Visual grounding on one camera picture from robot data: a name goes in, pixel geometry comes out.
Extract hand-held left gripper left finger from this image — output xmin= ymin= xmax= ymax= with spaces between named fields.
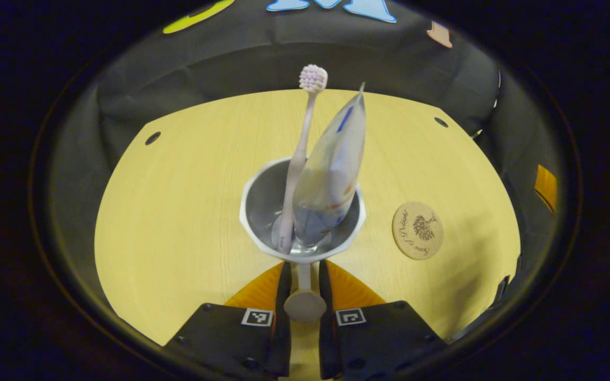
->
xmin=165 ymin=261 xmax=293 ymax=379

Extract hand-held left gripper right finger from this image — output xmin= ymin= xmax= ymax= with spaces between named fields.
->
xmin=318 ymin=259 xmax=449 ymax=381

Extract round wooden coaster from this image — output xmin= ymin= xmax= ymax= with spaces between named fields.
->
xmin=391 ymin=201 xmax=445 ymax=261

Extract white cup with wooden handle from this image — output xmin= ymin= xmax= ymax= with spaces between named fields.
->
xmin=239 ymin=156 xmax=367 ymax=324

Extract white toothpaste tube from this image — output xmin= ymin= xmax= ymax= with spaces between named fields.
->
xmin=292 ymin=81 xmax=367 ymax=250

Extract pale pink toothbrush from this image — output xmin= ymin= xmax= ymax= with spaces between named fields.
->
xmin=276 ymin=64 xmax=329 ymax=255

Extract light wooden desktop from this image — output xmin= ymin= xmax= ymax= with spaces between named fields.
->
xmin=94 ymin=88 xmax=522 ymax=381

